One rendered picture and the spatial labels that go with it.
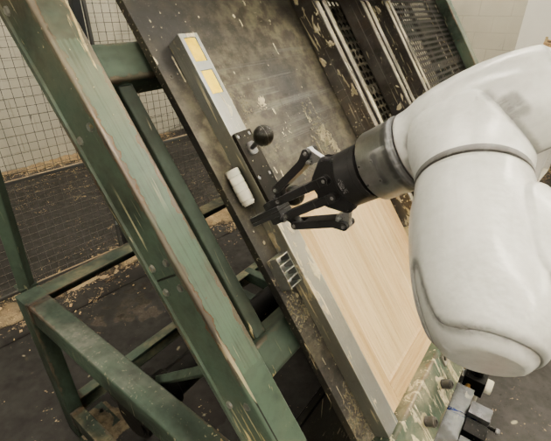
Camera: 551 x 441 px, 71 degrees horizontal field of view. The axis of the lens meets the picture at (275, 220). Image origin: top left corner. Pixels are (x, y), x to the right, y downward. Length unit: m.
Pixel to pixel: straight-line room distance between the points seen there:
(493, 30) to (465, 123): 6.07
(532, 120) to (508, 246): 0.13
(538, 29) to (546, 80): 4.51
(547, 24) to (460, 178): 4.57
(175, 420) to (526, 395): 1.84
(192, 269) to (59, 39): 0.40
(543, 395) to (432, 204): 2.24
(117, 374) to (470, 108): 1.14
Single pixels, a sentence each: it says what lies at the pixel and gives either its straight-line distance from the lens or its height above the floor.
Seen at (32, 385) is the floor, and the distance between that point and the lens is 2.52.
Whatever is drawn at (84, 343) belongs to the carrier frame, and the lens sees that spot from 1.42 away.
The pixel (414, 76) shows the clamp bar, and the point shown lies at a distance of 1.63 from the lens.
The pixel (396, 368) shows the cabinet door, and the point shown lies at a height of 0.94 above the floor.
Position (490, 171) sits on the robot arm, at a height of 1.61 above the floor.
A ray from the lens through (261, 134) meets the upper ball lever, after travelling 0.69.
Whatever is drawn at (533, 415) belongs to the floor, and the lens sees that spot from 2.43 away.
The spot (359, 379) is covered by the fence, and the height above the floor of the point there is 1.03.
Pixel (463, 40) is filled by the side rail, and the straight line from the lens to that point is 2.49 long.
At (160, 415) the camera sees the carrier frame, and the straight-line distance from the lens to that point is 1.17.
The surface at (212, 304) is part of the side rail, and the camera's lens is 0.65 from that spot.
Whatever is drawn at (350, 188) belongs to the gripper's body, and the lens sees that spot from 0.49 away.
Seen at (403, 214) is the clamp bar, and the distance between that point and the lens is 1.23.
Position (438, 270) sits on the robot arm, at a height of 1.55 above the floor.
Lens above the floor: 1.73
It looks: 29 degrees down
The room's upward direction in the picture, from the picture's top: straight up
